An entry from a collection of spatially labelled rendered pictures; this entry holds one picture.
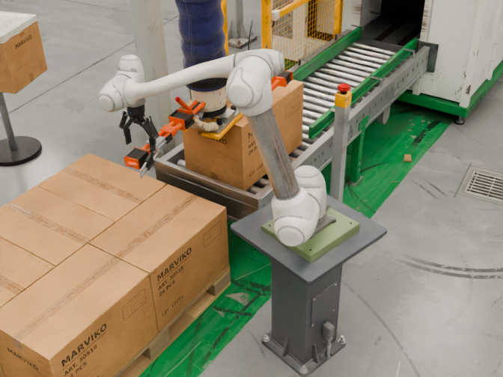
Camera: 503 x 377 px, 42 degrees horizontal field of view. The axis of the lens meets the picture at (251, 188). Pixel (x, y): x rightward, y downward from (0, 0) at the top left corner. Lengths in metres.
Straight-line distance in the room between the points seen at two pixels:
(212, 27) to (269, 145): 0.80
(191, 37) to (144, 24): 1.33
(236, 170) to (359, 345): 1.09
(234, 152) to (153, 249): 0.66
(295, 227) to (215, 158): 1.06
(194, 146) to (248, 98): 1.29
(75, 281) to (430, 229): 2.22
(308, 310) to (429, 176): 1.94
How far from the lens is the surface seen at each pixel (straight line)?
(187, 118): 3.05
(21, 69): 4.65
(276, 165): 2.45
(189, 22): 3.02
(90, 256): 3.17
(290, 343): 3.27
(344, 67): 4.85
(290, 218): 2.52
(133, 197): 3.51
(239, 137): 3.28
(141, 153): 2.85
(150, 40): 4.35
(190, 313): 3.54
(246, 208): 3.39
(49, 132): 5.39
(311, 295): 2.97
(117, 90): 2.56
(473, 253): 4.09
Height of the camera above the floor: 2.55
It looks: 35 degrees down
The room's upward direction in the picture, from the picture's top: 1 degrees counter-clockwise
